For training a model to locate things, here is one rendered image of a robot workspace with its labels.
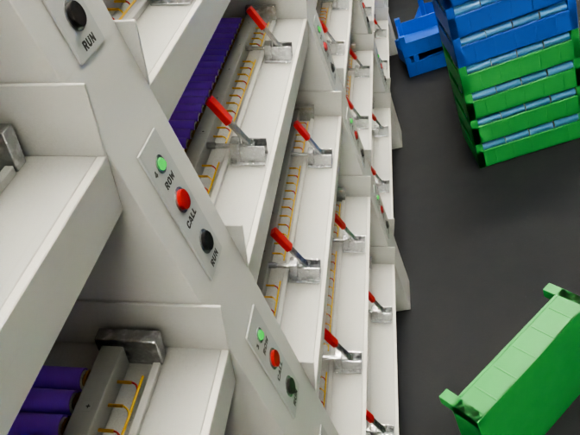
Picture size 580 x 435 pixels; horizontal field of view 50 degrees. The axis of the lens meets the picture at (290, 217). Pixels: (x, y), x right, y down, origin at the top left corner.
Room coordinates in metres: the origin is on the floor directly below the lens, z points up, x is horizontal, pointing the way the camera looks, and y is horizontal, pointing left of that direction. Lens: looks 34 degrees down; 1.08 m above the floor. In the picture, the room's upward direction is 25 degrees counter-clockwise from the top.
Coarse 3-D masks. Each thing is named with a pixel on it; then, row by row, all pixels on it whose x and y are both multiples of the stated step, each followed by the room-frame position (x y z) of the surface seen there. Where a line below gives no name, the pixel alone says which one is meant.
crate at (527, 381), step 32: (544, 288) 0.75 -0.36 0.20; (544, 320) 0.68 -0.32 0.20; (576, 320) 0.66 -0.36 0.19; (512, 352) 0.65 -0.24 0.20; (544, 352) 0.63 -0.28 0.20; (576, 352) 0.66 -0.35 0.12; (480, 384) 0.62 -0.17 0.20; (512, 384) 0.60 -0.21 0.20; (544, 384) 0.62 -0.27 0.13; (576, 384) 0.66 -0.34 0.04; (480, 416) 0.57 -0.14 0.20; (512, 416) 0.59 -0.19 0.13; (544, 416) 0.62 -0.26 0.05
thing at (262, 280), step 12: (288, 144) 0.92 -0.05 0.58; (288, 156) 0.89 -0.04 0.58; (288, 168) 0.87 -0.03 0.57; (276, 192) 0.80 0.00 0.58; (276, 204) 0.77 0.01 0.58; (276, 216) 0.74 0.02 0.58; (288, 216) 0.76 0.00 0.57; (288, 228) 0.73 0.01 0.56; (264, 252) 0.67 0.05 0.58; (276, 252) 0.68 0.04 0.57; (264, 264) 0.65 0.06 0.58; (264, 276) 0.63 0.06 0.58; (264, 288) 0.62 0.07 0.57; (276, 300) 0.60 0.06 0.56
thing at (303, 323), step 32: (320, 96) 1.03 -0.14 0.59; (320, 128) 1.00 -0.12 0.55; (288, 192) 0.83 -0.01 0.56; (320, 192) 0.81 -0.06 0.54; (288, 224) 0.75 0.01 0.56; (320, 224) 0.74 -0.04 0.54; (320, 256) 0.67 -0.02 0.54; (288, 288) 0.62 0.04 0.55; (320, 288) 0.61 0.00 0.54; (288, 320) 0.57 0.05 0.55; (320, 320) 0.56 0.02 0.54; (320, 352) 0.53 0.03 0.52
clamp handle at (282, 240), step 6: (276, 228) 0.65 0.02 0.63; (270, 234) 0.64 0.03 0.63; (276, 234) 0.64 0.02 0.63; (282, 234) 0.65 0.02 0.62; (276, 240) 0.64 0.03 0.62; (282, 240) 0.64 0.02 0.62; (288, 240) 0.64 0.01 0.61; (282, 246) 0.64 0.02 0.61; (288, 246) 0.64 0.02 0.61; (294, 252) 0.64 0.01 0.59; (300, 258) 0.64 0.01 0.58; (300, 264) 0.64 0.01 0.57; (306, 264) 0.63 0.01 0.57
